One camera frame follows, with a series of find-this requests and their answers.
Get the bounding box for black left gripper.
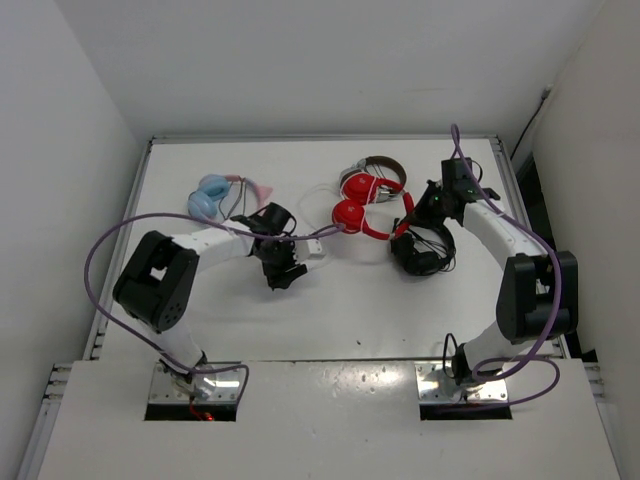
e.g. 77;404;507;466
256;235;306;289

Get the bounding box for white headphone cable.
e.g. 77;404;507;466
297;183;346;274

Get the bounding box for red wireless headphones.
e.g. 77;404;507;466
331;173;415;241

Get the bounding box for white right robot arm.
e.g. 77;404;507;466
390;157;578;385

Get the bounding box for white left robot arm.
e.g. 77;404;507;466
112;203;317;377

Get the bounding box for brown silver headphones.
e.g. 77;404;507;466
338;155;407;200

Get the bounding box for black headphones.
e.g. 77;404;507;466
390;226;457;277

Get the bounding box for pink blue cat-ear headphones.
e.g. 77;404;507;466
186;174;273;222

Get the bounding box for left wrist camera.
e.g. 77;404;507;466
295;239;326;262

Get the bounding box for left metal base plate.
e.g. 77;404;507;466
148;363;244;406

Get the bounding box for metal base plate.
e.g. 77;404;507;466
148;363;244;406
414;361;509;406

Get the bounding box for black wall cable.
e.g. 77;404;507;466
510;87;551;161

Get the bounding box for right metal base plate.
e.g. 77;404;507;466
414;361;509;406

